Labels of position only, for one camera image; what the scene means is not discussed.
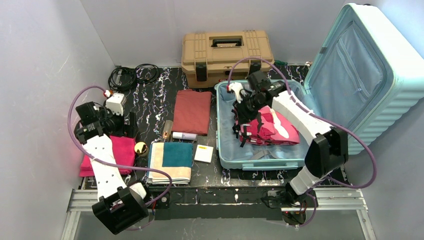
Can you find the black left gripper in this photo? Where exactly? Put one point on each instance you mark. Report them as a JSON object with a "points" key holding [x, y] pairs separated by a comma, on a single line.
{"points": [[131, 122]]}

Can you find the white square packet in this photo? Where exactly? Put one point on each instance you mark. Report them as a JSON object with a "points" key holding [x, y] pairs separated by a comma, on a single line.
{"points": [[203, 153]]}

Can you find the magenta shorts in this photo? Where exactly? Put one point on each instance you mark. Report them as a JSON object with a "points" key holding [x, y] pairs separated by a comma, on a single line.
{"points": [[123, 151]]}

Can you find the rust red cloth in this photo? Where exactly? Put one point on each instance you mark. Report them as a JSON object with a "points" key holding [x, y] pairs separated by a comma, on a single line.
{"points": [[192, 112]]}

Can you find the pink camouflage pants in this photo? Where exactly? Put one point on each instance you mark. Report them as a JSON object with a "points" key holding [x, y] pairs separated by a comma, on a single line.
{"points": [[267, 128]]}

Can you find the green handled screwdriver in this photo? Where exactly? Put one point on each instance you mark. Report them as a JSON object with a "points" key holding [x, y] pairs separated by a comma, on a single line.
{"points": [[280, 63]]}

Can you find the light blue open suitcase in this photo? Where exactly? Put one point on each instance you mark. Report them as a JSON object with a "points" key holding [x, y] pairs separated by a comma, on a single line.
{"points": [[365, 77]]}

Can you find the white lavender tube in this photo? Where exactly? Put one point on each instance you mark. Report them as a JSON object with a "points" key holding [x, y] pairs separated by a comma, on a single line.
{"points": [[184, 136]]}

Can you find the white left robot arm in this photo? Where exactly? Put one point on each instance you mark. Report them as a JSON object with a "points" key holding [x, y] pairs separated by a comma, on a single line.
{"points": [[119, 205]]}

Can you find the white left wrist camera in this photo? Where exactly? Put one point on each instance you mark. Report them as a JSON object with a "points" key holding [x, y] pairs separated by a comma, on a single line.
{"points": [[115, 102]]}

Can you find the teal and beige folded towel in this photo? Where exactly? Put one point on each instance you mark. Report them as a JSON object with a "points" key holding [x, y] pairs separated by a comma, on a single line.
{"points": [[173, 158]]}

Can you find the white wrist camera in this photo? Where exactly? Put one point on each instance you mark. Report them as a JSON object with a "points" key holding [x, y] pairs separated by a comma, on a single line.
{"points": [[238, 90], [115, 102]]}

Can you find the clear gold perfume bottle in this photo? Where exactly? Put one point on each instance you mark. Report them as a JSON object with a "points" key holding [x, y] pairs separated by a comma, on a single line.
{"points": [[167, 131]]}

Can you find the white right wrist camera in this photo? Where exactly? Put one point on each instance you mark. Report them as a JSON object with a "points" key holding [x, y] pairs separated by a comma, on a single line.
{"points": [[238, 90]]}

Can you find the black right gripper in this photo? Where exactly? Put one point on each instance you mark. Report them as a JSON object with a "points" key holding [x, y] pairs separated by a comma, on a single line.
{"points": [[241, 108]]}

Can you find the gold round compact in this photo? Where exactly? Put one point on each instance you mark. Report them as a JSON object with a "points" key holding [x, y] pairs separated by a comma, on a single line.
{"points": [[141, 149]]}

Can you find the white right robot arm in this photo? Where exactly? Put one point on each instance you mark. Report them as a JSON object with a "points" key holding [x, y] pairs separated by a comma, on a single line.
{"points": [[328, 144]]}

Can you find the tan plastic toolbox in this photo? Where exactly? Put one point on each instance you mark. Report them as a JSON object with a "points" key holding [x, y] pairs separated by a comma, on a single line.
{"points": [[212, 57]]}

